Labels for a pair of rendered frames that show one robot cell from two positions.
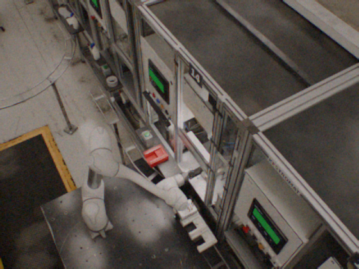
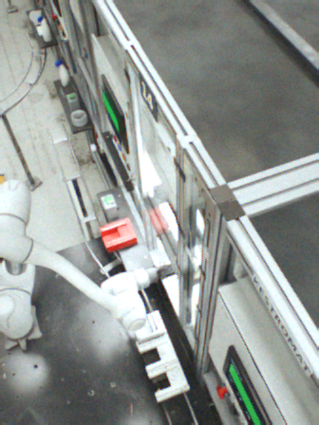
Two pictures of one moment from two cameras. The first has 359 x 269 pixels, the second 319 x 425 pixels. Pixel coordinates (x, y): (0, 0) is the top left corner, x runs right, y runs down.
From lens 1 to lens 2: 0.70 m
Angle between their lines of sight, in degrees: 8
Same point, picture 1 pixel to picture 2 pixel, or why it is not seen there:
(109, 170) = (11, 250)
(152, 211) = (103, 319)
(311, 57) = not seen: outside the picture
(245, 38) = (260, 38)
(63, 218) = not seen: outside the picture
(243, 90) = (234, 130)
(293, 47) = not seen: outside the picture
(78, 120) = (46, 172)
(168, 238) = (119, 366)
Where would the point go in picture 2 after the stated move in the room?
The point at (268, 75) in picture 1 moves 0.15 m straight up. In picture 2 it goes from (290, 105) to (305, 52)
